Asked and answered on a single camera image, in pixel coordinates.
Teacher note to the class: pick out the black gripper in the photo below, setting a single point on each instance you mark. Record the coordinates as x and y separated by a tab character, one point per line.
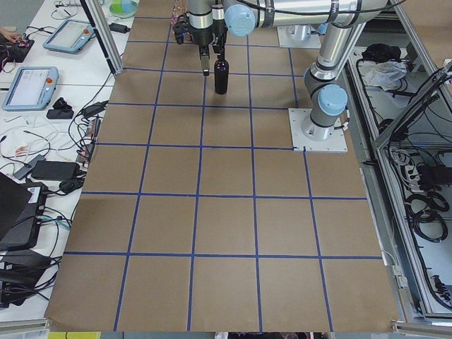
202	41

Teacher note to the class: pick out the dark wine bottle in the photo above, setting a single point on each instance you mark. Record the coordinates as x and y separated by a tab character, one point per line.
221	73

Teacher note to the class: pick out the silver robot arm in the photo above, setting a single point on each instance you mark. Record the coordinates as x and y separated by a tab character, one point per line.
344	21

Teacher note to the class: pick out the green bowl with blocks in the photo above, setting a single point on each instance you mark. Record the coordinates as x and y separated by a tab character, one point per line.
123	8

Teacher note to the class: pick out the black power brick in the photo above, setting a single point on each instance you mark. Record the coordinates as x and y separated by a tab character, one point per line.
116	27

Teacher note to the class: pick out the blue teach pendant far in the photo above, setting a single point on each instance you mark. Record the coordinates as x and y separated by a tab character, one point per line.
70	37

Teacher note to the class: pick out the blue teach pendant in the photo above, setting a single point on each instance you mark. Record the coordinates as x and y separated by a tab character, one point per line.
32	88
70	37

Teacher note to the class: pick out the blue teach pendant near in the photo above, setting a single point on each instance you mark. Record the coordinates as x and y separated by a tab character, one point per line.
32	88

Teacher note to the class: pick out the black power adapter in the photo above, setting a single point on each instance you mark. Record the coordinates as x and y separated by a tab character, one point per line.
54	170

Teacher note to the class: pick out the black laptop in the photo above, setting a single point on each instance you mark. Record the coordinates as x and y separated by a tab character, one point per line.
22	205

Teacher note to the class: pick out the copper wire wine basket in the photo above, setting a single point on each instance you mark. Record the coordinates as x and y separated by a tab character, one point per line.
179	8

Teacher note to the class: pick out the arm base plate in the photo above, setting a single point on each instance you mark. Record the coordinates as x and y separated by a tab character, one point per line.
308	137
298	36

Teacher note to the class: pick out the aluminium frame post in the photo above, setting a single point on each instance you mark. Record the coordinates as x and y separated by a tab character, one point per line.
98	21

